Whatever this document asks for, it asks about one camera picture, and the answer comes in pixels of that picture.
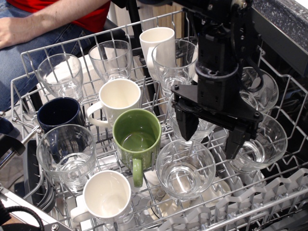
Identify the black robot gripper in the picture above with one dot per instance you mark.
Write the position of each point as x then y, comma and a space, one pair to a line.
216, 99

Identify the green ceramic mug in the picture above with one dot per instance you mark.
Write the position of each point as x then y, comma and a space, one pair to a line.
137, 134

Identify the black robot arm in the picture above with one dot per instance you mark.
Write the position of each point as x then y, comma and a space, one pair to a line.
226, 41

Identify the person's forearm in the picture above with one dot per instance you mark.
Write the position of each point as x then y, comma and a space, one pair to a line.
59, 14

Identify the clear glass near tall mug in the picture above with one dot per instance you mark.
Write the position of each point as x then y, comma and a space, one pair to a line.
182, 70

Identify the white mug centre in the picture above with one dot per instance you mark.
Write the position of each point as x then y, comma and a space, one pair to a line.
115, 97

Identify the tall white mug back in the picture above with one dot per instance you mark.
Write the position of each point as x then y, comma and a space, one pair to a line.
161, 40

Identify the white mug front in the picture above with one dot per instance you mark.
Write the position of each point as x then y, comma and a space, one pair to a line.
106, 196

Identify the dark blue mug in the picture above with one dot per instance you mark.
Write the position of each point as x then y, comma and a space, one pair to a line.
60, 111

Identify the person's hand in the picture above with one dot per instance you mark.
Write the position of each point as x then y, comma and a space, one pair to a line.
12, 31

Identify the clear glass centre right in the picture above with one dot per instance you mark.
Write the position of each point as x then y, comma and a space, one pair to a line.
203, 130

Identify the clear glass front centre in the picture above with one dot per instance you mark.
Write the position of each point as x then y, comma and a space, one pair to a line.
185, 169

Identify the clear glass right front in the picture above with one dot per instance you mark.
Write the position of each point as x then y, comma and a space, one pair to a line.
268, 147

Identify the clear glass right back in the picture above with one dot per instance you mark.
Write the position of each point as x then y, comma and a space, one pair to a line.
261, 93

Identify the clear glass back middle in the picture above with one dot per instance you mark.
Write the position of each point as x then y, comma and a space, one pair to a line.
112, 59

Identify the dark speckled countertop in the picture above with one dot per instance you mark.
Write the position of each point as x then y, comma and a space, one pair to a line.
283, 25

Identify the clear glass front left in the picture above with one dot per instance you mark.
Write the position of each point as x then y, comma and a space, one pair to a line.
67, 154

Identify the clear glass back left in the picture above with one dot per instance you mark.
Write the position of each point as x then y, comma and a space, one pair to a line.
61, 74

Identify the black clamp with metal rod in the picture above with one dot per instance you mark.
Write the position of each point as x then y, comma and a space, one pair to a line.
15, 146

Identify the person in red shirt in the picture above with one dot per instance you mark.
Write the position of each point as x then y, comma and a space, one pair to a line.
11, 64

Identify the grey wire dishwasher rack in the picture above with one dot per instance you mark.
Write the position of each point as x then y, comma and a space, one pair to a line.
275, 195

